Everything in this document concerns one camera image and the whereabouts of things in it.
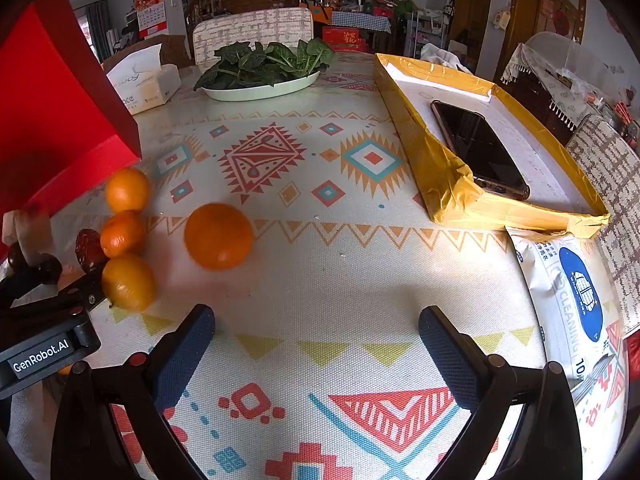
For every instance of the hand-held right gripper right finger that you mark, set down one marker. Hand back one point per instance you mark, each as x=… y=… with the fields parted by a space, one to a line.
x=450 y=355

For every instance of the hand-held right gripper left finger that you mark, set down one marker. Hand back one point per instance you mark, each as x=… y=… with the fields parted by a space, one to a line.
x=182 y=355

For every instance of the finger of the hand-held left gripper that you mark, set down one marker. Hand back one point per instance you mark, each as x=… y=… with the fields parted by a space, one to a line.
x=35 y=277
x=75 y=296

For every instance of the pale fluffy mushroom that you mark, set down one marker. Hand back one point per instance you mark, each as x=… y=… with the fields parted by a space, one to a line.
x=9 y=230
x=35 y=232

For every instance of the dark red sweet potato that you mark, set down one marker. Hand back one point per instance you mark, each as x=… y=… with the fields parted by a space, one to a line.
x=87 y=250

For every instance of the small oval yellowish orange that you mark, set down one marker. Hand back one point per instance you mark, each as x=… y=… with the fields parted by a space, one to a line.
x=129 y=282

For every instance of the small dark orange tangerine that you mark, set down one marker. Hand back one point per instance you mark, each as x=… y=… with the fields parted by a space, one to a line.
x=122 y=234

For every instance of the small pale orange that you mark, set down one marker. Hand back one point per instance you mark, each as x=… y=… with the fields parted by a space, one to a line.
x=127 y=190

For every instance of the large round orange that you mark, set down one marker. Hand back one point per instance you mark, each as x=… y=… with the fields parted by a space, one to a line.
x=218 y=236

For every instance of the white blue wet wipes packet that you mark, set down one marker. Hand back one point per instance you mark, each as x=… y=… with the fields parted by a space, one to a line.
x=575 y=280

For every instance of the red box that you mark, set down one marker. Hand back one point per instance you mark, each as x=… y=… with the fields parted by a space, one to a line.
x=50 y=110

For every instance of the yellow taped cardboard box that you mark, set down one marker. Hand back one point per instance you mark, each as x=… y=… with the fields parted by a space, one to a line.
x=440 y=175

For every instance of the black smartphone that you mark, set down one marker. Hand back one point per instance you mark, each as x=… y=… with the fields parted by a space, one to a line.
x=480 y=150

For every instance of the white tissue box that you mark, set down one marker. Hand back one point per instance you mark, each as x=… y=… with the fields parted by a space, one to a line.
x=145 y=85

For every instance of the chair with brown patterned cover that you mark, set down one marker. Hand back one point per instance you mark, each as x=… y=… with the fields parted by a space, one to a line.
x=610 y=185

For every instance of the white oval plate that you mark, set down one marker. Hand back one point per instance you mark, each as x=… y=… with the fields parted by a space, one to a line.
x=260 y=91

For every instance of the side table with lace cloth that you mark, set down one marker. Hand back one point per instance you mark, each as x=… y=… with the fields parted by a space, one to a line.
x=550 y=75

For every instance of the white cloth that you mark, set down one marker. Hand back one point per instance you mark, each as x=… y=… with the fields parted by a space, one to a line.
x=445 y=57

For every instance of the green spinach leaves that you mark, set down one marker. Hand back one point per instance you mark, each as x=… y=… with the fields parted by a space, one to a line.
x=260 y=62

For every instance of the patterned chair back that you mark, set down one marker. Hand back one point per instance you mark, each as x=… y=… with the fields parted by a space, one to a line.
x=250 y=27

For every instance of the table with checked cloth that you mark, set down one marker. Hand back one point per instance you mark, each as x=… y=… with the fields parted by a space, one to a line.
x=357 y=21

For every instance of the red wall calendar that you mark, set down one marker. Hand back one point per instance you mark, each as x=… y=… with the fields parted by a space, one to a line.
x=150 y=7

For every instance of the red paper wall decoration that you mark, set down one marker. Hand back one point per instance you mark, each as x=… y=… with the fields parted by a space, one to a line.
x=614 y=21

